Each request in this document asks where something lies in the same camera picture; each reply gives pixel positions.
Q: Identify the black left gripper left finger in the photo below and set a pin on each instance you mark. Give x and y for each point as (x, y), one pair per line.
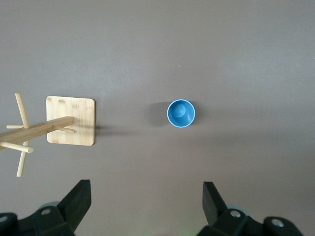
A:
(71, 206)

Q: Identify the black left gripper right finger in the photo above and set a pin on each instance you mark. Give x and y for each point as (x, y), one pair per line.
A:
(216, 211)

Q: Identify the light blue plastic cup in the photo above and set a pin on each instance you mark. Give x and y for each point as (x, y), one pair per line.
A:
(180, 115)

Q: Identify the wooden cup rack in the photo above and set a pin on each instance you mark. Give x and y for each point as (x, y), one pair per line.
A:
(73, 110)

